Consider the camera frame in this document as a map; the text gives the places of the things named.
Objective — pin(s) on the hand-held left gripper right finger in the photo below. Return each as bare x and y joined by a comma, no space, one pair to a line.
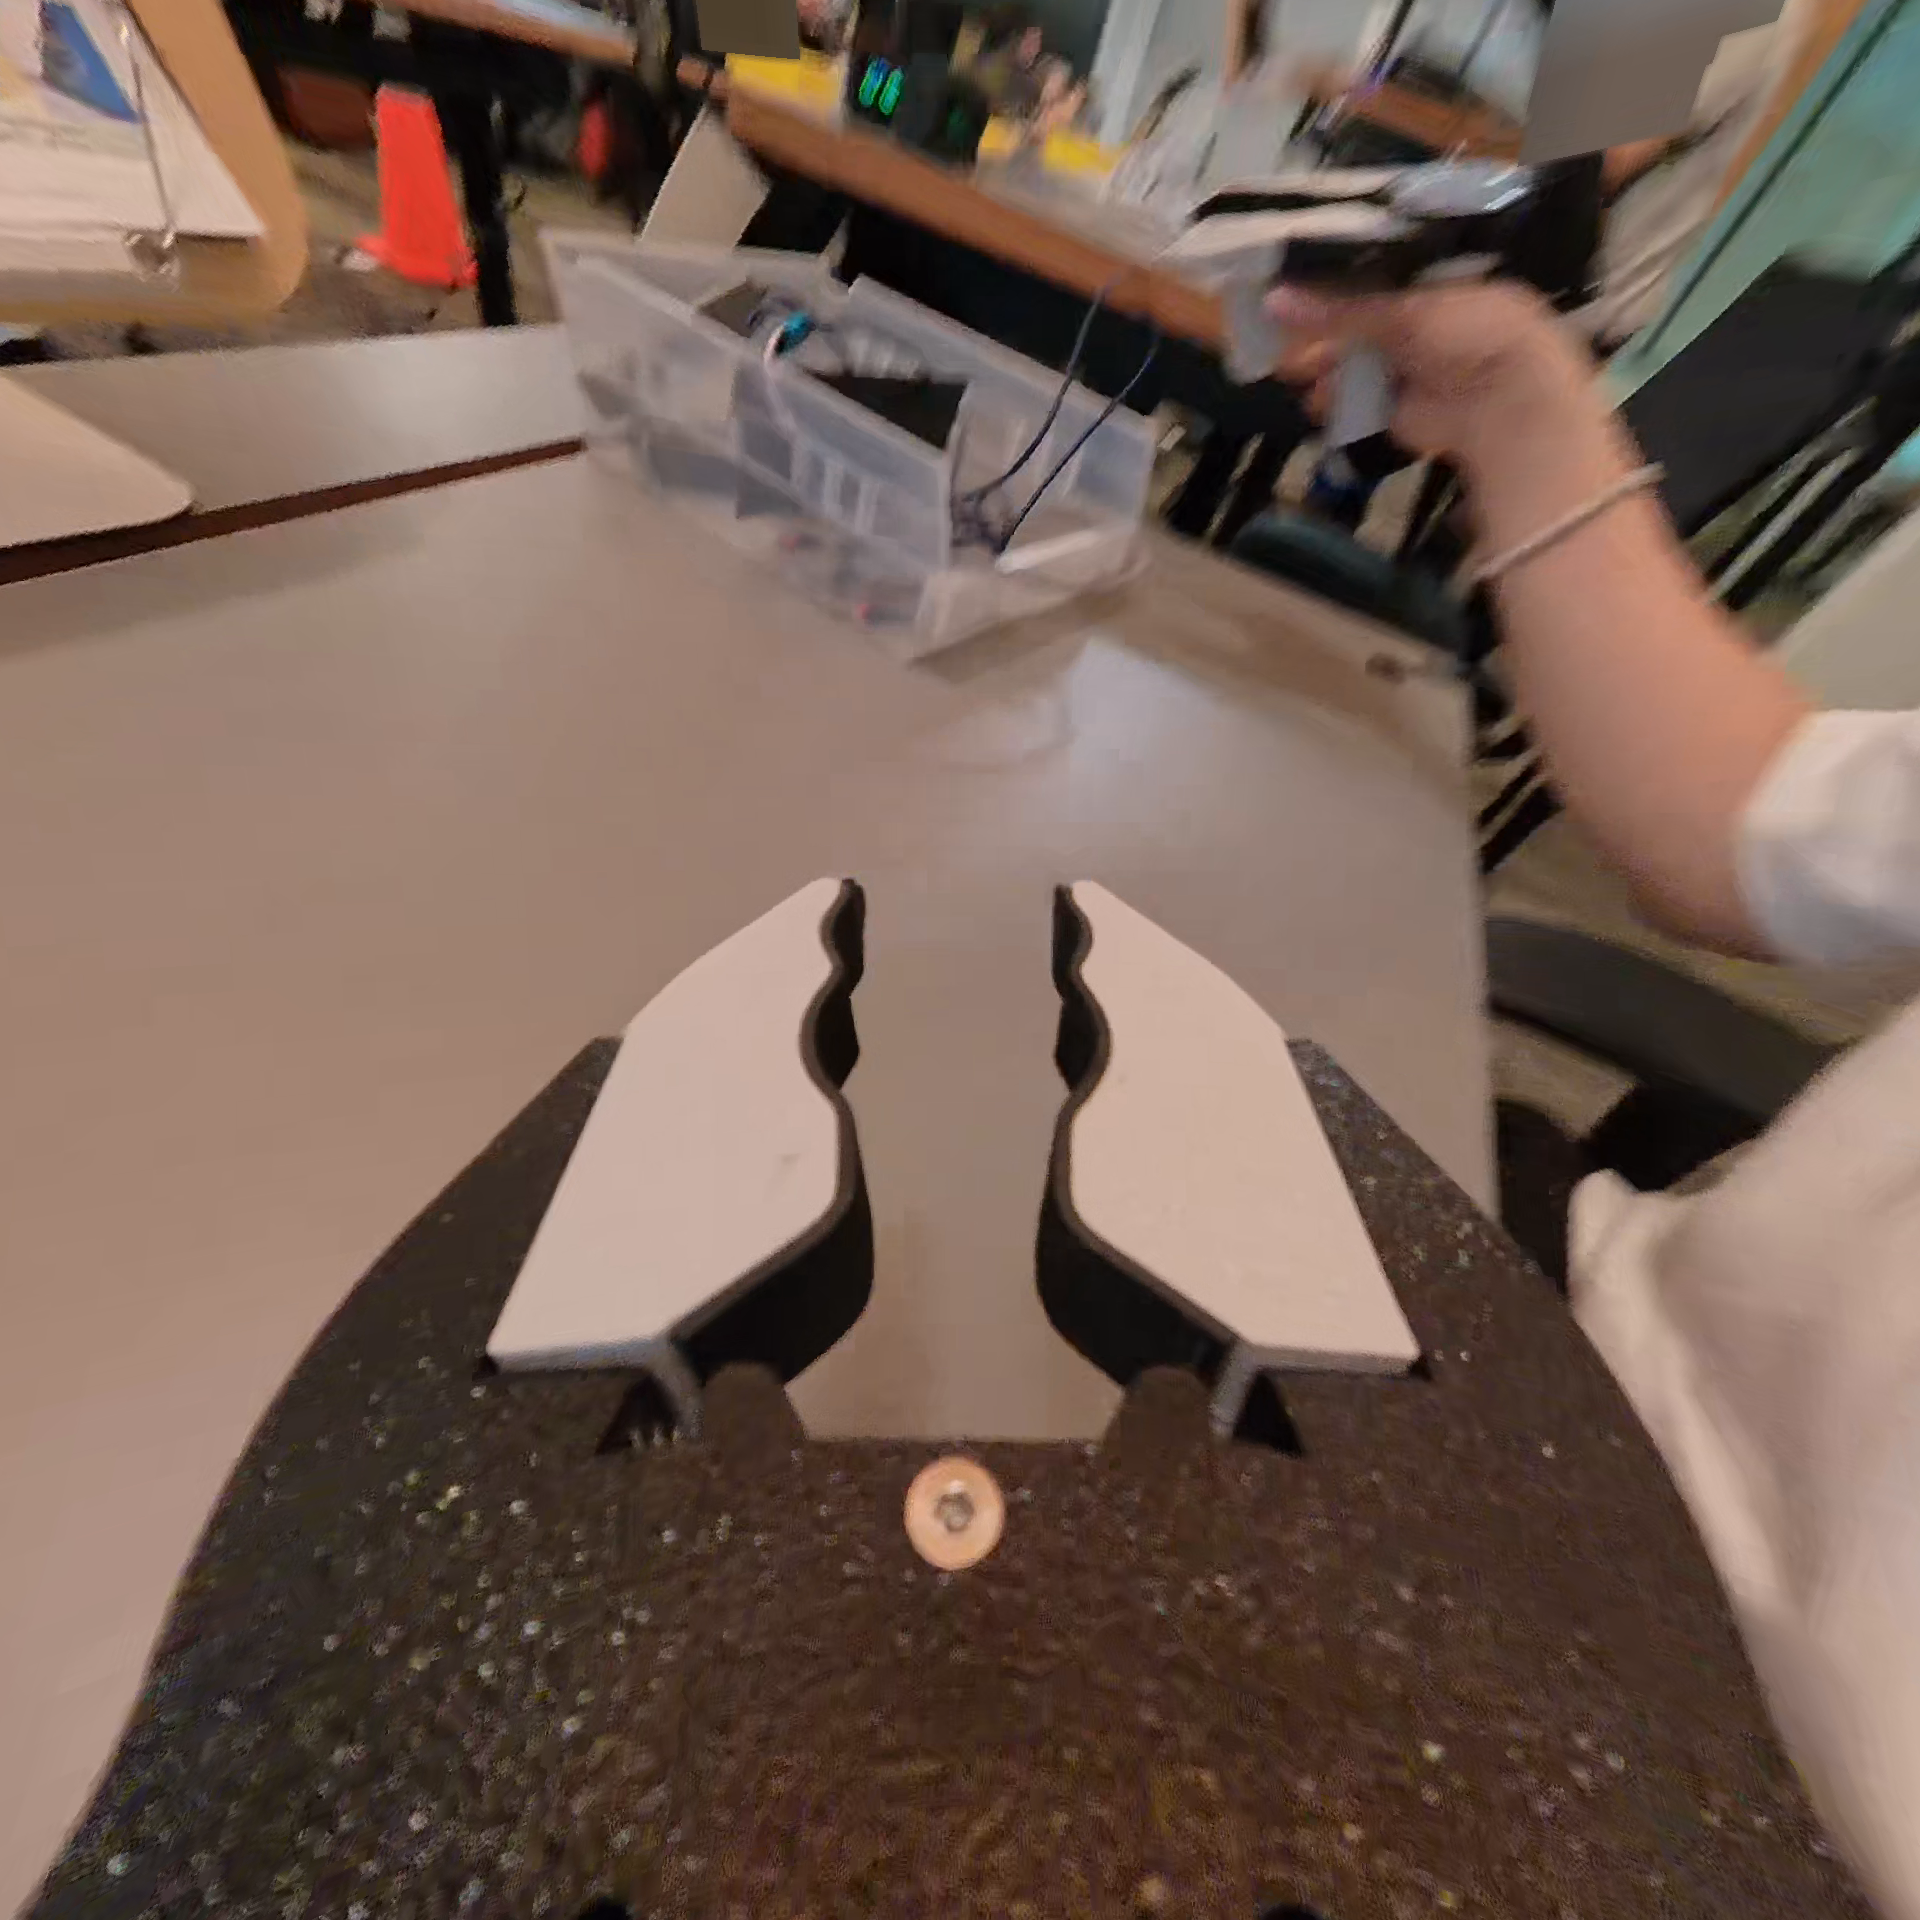
1217,1170

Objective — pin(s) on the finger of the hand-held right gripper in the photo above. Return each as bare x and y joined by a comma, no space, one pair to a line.
1305,192
1221,255

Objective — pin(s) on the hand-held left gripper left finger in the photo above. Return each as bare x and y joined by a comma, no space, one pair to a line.
706,1170

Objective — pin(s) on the clear plastic bin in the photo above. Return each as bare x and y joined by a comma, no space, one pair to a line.
748,434

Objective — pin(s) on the person's right forearm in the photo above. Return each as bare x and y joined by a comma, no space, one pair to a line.
1634,720

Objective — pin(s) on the person's right hand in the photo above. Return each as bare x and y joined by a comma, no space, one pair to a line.
1469,390

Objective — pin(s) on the grey desk with wood edge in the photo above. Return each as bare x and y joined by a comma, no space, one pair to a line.
974,192
523,24

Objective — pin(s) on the black office chair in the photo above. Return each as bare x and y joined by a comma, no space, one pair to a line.
1724,404
1649,1018

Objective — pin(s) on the black divider panel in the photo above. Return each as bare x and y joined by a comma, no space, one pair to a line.
898,409

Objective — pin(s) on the black battery charger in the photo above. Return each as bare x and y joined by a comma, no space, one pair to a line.
877,86

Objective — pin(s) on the white leaning board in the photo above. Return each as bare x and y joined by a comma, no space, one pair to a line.
698,186

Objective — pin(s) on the orange traffic cone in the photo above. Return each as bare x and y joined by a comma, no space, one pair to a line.
416,192

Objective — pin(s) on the wooden display board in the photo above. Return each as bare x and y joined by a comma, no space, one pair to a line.
256,181

